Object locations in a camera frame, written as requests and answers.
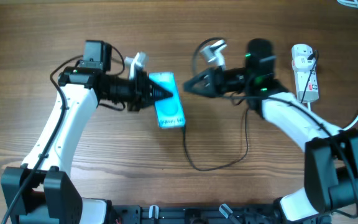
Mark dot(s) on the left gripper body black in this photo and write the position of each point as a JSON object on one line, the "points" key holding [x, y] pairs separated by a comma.
{"points": [[140, 74]]}

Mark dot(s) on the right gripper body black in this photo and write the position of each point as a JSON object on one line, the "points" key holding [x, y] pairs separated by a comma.
{"points": [[229, 81]]}

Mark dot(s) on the smartphone with teal screen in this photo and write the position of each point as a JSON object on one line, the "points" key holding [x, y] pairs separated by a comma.
{"points": [[169, 111]]}

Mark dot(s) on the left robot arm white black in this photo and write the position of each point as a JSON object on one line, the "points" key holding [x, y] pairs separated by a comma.
{"points": [[40, 189]]}

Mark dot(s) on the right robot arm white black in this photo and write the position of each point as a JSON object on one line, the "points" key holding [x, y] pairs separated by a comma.
{"points": [[330, 152]]}

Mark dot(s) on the white power strip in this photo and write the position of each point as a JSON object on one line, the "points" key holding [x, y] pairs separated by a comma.
{"points": [[304, 61]]}

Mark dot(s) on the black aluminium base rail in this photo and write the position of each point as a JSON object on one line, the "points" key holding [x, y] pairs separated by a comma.
{"points": [[257, 213]]}

